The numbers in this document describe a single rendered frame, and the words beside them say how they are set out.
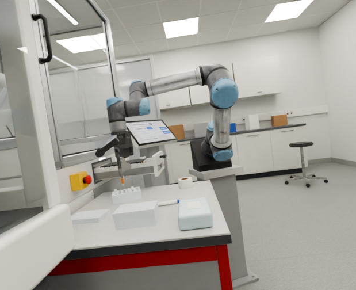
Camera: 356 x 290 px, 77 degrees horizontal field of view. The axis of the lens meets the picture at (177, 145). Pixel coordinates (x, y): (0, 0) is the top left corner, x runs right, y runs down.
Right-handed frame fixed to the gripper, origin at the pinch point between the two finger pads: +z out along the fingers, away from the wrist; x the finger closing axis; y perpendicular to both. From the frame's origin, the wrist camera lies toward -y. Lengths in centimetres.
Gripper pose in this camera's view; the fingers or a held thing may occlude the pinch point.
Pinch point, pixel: (120, 175)
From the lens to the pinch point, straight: 107.7
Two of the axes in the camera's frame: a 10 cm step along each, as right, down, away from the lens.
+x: -2.4, -0.2, 9.7
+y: 9.6, -1.4, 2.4
